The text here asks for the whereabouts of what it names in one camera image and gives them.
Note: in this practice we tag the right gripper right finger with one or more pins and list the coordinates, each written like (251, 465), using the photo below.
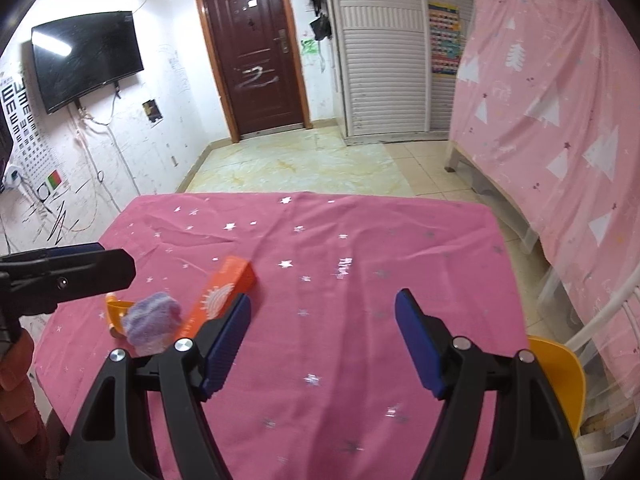
(530, 436)

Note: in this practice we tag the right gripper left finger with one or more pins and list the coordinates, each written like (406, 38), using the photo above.
(113, 438)

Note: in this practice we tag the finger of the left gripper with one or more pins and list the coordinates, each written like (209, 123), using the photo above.
(39, 286)
(52, 252)

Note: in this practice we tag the left hand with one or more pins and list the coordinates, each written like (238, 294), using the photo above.
(18, 404)

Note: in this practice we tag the eye chart poster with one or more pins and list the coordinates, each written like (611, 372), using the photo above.
(31, 153)

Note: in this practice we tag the pink starry table cloth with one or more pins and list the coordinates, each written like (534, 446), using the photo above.
(323, 386)

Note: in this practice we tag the brown wooden door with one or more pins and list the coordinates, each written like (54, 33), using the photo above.
(252, 48)

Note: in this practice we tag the pink tree-print bed curtain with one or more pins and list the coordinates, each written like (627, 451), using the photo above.
(547, 107)

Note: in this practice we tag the white louvered wardrobe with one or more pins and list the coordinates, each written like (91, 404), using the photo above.
(386, 89)

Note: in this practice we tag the black wall television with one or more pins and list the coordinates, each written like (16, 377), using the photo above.
(77, 55)

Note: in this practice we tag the colourful wall chart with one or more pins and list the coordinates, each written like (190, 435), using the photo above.
(445, 37)

